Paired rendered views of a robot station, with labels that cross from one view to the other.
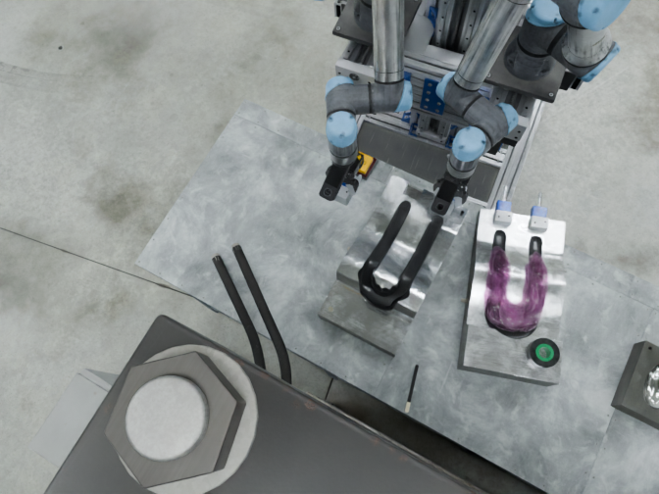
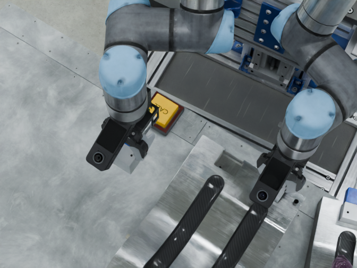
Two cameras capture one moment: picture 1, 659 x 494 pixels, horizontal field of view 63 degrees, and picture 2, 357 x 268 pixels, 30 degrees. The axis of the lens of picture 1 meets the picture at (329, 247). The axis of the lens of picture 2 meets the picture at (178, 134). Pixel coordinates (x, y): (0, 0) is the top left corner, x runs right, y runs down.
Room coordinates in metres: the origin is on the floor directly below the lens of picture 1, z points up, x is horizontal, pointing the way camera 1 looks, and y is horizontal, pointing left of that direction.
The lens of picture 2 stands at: (0.17, -0.11, 2.25)
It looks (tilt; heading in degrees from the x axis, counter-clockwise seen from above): 68 degrees down; 351
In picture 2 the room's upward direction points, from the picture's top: 2 degrees clockwise
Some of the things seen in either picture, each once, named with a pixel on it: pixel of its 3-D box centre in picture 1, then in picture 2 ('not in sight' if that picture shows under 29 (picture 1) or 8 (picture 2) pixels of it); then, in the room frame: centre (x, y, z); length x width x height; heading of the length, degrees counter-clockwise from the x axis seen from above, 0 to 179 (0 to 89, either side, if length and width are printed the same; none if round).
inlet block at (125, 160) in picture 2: (349, 181); (137, 140); (0.70, -0.10, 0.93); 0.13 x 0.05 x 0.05; 140
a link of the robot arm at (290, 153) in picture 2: (460, 163); (297, 136); (0.60, -0.39, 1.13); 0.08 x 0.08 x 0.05
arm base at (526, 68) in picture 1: (533, 48); not in sight; (0.93, -0.71, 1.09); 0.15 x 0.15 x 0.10
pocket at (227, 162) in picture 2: (413, 193); (229, 165); (0.64, -0.29, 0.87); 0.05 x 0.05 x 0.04; 50
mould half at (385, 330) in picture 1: (393, 261); (190, 264); (0.44, -0.18, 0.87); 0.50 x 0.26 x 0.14; 140
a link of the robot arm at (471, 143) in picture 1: (468, 148); (308, 119); (0.59, -0.39, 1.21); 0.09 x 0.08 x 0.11; 120
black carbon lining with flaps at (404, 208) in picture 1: (400, 254); (200, 255); (0.44, -0.20, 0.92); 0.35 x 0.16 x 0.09; 140
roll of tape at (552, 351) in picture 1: (542, 353); not in sight; (0.08, -0.51, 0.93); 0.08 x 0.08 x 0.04
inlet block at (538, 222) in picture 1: (538, 211); not in sight; (0.51, -0.66, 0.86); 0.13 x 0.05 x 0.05; 157
